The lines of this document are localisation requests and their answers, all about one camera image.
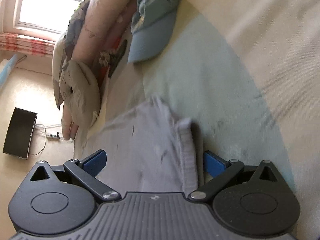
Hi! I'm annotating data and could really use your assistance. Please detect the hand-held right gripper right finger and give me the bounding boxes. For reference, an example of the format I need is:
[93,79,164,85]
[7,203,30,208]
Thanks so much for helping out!
[187,151,279,203]

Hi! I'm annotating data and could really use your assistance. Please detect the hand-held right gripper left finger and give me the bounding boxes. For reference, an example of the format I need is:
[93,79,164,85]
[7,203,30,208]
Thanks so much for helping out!
[30,150,123,204]

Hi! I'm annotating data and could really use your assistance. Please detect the fabric flower hair tie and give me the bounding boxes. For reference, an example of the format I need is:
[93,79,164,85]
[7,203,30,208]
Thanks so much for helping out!
[98,50,112,67]

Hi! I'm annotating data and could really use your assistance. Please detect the pale blue rolled sheet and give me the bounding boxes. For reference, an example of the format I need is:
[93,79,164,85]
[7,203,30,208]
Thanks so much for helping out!
[0,54,27,90]

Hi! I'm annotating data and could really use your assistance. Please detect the blue cap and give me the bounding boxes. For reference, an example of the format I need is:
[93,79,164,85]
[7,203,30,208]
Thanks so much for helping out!
[127,0,187,63]

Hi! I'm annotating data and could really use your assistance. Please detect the window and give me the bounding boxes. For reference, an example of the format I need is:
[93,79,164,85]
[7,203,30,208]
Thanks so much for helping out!
[14,0,99,34]

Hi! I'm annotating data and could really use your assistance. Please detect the pink floral quilt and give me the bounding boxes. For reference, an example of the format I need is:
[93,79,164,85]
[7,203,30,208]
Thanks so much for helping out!
[60,0,150,140]

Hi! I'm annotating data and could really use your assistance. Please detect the red cloth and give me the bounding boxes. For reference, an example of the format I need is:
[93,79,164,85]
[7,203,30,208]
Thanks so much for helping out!
[96,36,125,86]

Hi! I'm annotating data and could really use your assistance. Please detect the grey printed pants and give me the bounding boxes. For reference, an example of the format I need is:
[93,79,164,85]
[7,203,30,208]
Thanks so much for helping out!
[96,96,205,198]

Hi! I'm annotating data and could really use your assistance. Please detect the pink patterned curtain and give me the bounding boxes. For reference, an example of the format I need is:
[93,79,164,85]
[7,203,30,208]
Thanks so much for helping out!
[0,32,57,58]

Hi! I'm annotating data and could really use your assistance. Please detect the grey patterned pillow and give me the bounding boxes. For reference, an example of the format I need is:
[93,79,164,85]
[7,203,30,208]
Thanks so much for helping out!
[51,0,87,110]

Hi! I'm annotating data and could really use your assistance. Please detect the folded grey blue cloth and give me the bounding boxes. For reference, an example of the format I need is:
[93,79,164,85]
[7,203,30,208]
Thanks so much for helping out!
[65,0,88,48]

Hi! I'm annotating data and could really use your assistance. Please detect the grey cat face cushion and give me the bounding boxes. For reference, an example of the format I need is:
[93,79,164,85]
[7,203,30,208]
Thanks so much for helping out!
[59,60,102,130]

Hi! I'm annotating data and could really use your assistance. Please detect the black television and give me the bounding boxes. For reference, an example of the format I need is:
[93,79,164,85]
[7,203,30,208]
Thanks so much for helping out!
[2,107,38,160]

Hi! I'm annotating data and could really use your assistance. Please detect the black wall cable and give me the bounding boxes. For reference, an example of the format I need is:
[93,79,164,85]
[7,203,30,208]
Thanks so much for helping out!
[28,124,66,156]

